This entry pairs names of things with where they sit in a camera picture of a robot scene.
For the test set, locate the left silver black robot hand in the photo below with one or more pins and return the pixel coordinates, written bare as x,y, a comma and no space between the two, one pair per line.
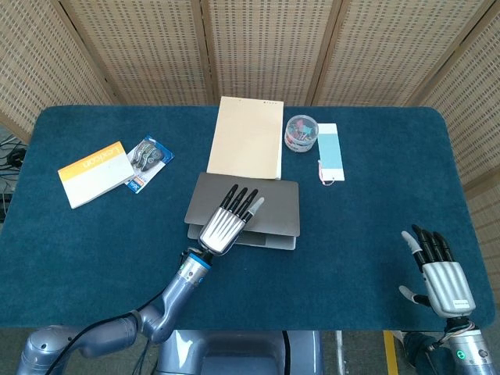
222,228

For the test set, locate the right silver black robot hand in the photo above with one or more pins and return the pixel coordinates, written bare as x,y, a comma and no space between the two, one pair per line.
447,281

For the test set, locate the silver laptop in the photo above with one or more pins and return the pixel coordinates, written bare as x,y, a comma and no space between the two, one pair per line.
275,211

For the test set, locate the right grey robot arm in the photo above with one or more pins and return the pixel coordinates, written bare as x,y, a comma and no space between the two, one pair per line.
472,351

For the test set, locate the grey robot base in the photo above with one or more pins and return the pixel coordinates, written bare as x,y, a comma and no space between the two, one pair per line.
234,355

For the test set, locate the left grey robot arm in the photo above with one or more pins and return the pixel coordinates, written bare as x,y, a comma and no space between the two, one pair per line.
176,301

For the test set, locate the manila paper folder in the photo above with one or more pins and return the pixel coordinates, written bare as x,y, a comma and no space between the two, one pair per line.
246,136

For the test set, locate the blue carpet table mat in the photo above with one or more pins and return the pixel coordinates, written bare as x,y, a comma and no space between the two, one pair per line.
351,242

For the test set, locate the clear jar of binder clips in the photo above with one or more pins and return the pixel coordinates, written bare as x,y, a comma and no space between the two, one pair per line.
301,133

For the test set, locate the orange white notepad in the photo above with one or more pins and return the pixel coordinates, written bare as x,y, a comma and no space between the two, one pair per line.
95,176

